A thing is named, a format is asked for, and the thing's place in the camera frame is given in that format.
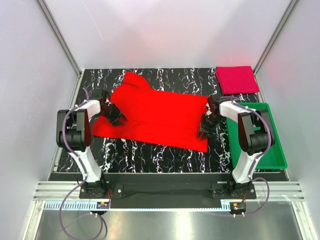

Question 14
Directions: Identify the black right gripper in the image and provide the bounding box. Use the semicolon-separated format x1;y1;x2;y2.
196;114;224;141

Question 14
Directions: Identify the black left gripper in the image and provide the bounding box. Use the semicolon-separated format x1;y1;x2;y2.
98;103;126;127

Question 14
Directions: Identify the red t shirt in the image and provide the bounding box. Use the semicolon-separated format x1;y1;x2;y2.
92;72;208;152

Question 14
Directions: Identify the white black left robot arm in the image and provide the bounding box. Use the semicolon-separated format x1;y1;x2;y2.
56;89;127;199

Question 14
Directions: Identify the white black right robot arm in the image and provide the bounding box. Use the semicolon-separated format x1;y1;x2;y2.
197;95;276;199

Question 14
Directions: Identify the black marbled table mat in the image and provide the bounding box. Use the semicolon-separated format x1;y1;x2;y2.
47;67;288;181

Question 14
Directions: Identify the folded magenta t shirt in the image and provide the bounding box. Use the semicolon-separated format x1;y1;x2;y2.
215;66;260;95

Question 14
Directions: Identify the green plastic tray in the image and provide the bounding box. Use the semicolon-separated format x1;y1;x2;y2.
226;102;288;171

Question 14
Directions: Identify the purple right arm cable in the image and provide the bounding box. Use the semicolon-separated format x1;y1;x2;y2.
199;97;272;218

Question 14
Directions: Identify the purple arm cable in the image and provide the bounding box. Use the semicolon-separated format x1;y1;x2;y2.
199;97;272;218
58;87;109;238

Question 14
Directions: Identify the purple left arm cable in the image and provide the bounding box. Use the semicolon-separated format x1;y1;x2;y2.
58;87;109;238

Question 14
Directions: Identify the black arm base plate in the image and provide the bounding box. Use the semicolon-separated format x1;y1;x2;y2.
79;173;242;211

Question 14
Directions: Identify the white slotted cable duct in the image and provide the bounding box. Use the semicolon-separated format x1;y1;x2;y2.
43;199;246;213

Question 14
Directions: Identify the aluminium front rail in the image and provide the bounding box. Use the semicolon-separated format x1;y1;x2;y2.
34;181;305;202

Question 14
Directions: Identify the left aluminium frame post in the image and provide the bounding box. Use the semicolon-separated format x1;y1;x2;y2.
34;0;84;77

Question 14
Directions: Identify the aluminium frame post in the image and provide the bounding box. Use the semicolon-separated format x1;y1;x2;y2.
252;0;302;75
34;0;84;77

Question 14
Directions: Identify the right aluminium frame post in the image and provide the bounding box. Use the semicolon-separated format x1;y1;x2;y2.
252;0;302;75

